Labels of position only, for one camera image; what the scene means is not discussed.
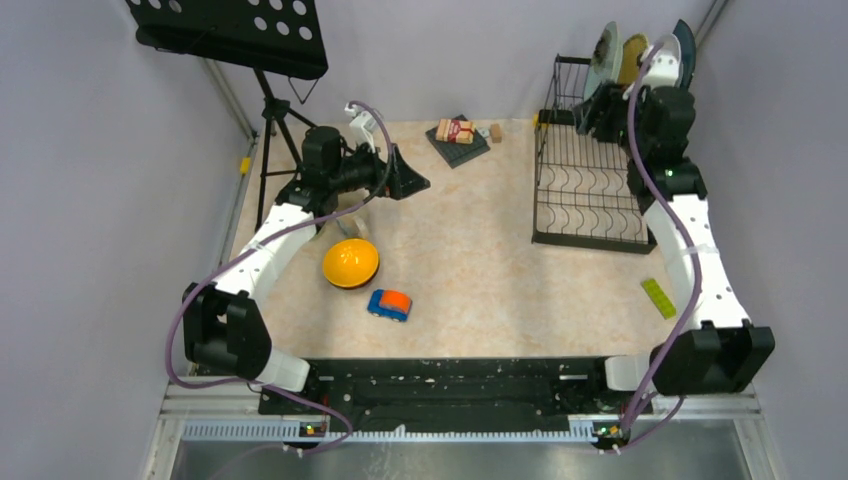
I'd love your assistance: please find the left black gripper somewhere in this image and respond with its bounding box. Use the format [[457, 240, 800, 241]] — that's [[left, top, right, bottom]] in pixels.
[[329, 138, 429, 200]]

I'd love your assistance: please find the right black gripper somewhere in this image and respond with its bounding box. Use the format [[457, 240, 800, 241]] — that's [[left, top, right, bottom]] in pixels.
[[572, 80, 650, 160]]

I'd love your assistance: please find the light green round plate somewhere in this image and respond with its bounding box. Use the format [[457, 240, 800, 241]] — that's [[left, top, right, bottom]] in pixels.
[[583, 21, 623, 101]]

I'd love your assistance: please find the black wire dish rack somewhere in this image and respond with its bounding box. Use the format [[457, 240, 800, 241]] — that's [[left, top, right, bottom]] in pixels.
[[528, 53, 683, 256]]

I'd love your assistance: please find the yellow-rimmed patterned plate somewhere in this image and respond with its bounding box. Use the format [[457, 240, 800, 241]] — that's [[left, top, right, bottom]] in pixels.
[[617, 33, 650, 85]]

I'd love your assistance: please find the teal square plate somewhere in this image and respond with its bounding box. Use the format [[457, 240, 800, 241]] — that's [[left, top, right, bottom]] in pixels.
[[673, 19, 697, 90]]

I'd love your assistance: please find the blue orange toy car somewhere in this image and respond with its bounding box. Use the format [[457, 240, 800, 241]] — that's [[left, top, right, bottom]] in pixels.
[[367, 289, 413, 323]]

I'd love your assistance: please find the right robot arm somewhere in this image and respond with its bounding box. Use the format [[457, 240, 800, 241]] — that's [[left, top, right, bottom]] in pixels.
[[573, 82, 775, 412]]

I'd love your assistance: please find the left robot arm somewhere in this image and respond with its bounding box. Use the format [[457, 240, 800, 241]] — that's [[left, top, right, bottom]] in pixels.
[[179, 126, 430, 414]]

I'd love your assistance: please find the beige mug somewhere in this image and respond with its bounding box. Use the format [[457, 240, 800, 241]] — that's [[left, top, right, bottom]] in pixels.
[[336, 214, 370, 240]]

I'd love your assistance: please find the wooden blocks stack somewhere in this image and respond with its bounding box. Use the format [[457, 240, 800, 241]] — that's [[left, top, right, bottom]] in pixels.
[[434, 118, 476, 145]]

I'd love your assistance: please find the small wooden block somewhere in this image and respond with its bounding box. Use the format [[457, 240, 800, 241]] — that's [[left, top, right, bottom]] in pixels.
[[489, 123, 503, 144]]

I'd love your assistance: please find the yellow bowl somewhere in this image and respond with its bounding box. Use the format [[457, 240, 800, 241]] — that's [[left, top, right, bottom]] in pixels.
[[322, 238, 380, 289]]

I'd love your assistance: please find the black music stand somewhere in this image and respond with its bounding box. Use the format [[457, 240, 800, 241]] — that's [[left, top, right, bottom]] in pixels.
[[124, 0, 331, 230]]

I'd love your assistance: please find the green card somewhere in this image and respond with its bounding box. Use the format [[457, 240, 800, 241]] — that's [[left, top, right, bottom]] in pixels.
[[640, 278, 677, 320]]

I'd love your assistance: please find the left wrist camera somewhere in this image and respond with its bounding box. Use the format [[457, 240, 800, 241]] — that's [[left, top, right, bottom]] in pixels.
[[344, 104, 378, 153]]

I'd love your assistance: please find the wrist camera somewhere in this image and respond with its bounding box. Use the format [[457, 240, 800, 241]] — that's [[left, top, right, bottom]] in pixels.
[[344, 104, 378, 153], [622, 50, 680, 100]]

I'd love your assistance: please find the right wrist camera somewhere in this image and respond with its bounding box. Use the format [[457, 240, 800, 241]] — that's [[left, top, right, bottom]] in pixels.
[[622, 50, 680, 100]]

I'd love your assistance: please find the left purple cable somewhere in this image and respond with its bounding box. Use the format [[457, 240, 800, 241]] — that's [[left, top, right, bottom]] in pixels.
[[164, 99, 393, 458]]

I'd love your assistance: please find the purple cable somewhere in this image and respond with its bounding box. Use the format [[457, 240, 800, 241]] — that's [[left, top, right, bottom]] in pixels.
[[599, 39, 705, 455], [164, 99, 393, 458]]

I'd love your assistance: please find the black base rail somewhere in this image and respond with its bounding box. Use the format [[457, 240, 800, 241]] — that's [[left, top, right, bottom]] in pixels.
[[158, 356, 763, 453]]

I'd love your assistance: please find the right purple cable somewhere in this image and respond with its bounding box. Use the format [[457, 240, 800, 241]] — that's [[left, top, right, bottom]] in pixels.
[[599, 39, 705, 455]]

